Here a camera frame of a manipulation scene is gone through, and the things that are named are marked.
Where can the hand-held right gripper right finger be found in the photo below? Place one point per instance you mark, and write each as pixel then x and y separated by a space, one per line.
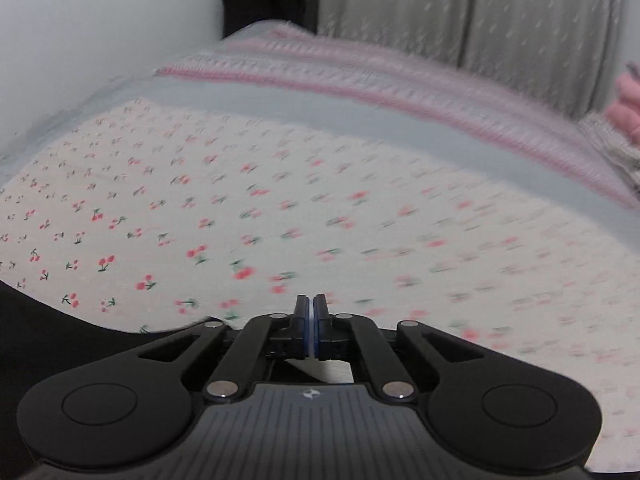
pixel 324 332

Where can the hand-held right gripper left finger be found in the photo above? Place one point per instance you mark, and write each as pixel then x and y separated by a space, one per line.
pixel 305 340

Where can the black pants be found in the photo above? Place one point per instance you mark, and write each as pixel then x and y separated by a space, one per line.
pixel 55 332

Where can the cherry print bedsheet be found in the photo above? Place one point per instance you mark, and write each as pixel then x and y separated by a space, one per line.
pixel 250 200

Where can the bed with floral sheet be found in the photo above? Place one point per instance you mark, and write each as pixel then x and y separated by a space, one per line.
pixel 350 122

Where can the pink striped blanket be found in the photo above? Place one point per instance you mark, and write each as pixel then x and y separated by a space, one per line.
pixel 350 85

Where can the zebra striped blanket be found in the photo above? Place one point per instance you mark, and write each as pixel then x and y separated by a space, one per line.
pixel 607 142

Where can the grey patterned curtain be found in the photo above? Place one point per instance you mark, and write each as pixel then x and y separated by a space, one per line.
pixel 450 10

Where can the light pink folded blanket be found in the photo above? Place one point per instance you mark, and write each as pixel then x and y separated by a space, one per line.
pixel 625 110

